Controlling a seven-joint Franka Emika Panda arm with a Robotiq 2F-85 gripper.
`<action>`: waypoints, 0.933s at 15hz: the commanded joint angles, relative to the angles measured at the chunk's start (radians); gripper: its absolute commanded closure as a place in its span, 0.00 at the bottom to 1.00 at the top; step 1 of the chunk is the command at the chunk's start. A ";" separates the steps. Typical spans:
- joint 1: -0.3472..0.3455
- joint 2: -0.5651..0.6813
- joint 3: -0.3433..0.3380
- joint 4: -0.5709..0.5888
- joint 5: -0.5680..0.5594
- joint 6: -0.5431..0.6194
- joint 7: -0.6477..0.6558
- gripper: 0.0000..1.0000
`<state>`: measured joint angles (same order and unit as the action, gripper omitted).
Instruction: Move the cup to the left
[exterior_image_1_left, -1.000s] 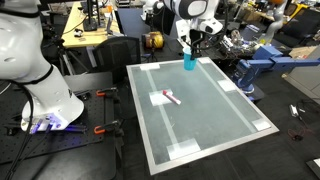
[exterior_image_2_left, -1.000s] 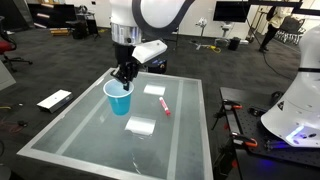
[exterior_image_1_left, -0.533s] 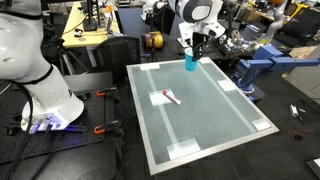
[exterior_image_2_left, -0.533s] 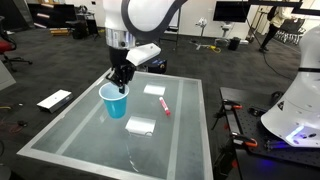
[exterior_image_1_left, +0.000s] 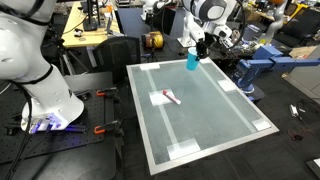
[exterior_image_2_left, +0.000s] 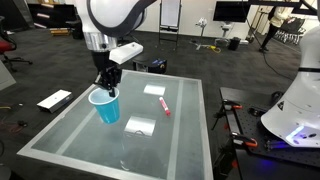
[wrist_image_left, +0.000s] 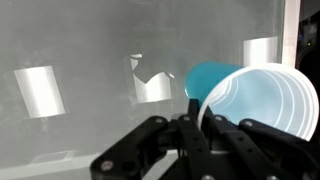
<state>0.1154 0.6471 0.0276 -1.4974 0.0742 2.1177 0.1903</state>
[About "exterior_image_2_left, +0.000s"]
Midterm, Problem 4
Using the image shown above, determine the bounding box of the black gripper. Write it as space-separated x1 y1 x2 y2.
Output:
91 49 123 99

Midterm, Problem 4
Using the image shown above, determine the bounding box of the blue plastic cup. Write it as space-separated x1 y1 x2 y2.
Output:
88 87 121 125

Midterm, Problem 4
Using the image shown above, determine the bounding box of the black box with blue item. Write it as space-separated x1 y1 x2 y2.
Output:
132 53 168 75

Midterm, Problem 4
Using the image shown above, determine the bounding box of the white flat box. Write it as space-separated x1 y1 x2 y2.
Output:
36 89 74 114

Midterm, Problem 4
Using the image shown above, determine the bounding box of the red marker pen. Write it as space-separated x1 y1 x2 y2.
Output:
158 96 172 117

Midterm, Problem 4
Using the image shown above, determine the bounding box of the black cluttered desk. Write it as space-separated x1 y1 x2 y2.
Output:
65 19 85 40

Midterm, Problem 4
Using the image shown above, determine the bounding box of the yellow wooden crate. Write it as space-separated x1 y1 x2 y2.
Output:
49 27 71 37

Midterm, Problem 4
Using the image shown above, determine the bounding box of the whiteboard easel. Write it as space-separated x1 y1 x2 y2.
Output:
158 0 183 47

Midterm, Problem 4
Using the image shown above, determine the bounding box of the grey panel board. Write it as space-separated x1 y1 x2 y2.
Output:
0 61 17 92

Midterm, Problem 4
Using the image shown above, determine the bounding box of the red office chair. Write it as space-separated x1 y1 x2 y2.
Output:
0 15 34 73

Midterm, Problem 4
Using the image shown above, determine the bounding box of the white floor stand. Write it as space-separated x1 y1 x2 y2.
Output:
190 17 214 51

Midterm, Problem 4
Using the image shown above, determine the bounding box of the white monitor stand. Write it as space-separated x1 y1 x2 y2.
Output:
214 21 234 48

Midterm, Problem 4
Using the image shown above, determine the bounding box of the black waste bin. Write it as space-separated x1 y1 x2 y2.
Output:
227 36 242 52

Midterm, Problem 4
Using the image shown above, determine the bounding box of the black optical breadboard table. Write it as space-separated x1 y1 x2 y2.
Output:
219 87 320 180

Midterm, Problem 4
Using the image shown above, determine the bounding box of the black TV monitor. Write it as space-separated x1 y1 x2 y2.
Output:
212 0 248 23

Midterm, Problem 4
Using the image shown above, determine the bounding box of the person in light top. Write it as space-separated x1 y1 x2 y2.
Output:
259 5 295 53

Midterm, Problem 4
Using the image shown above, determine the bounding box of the black slatted rack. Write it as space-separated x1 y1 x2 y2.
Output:
276 14 306 45

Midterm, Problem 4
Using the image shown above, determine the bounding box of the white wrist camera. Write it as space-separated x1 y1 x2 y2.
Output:
108 42 144 65

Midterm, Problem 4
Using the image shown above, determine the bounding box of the yellow cable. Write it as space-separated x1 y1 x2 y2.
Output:
207 44 222 54

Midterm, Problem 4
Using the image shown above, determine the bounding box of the orange handled black clamp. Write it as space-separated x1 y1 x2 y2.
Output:
229 131 259 149
221 98 244 111

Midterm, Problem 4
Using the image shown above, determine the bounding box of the black floor cable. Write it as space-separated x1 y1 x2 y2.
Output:
261 48 295 81

